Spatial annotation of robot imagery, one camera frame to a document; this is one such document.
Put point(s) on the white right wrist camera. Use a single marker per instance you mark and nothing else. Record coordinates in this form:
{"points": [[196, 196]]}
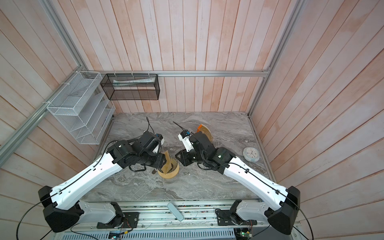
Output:
{"points": [[184, 137]]}

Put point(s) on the white round kitchen timer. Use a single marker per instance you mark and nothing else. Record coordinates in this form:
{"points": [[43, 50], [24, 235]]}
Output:
{"points": [[251, 154]]}

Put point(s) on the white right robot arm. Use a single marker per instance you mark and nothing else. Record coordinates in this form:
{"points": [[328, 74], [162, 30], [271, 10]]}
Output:
{"points": [[281, 204]]}

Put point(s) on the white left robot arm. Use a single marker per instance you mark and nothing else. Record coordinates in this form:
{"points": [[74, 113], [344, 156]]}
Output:
{"points": [[63, 204]]}

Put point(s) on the brown paper coffee filter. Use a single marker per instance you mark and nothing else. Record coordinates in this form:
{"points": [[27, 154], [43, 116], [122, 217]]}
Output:
{"points": [[168, 163]]}

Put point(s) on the grey oblong remote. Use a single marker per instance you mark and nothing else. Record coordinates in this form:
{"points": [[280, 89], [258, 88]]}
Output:
{"points": [[178, 215]]}

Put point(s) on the black wire mesh basket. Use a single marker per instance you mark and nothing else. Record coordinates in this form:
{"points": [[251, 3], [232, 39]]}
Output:
{"points": [[132, 86]]}

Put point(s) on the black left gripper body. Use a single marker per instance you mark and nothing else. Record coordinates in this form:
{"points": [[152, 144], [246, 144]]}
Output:
{"points": [[150, 159]]}

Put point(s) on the white wire mesh shelf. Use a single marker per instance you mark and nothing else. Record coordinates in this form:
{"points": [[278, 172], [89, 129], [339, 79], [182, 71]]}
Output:
{"points": [[83, 112]]}

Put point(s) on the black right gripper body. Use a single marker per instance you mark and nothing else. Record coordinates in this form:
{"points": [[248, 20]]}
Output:
{"points": [[193, 156]]}

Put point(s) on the clear glass carafe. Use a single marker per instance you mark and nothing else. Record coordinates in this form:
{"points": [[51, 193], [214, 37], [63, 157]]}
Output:
{"points": [[168, 181]]}

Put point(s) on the round wooden dripper holder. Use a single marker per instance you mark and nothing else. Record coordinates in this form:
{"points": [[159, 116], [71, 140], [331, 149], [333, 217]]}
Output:
{"points": [[174, 171]]}

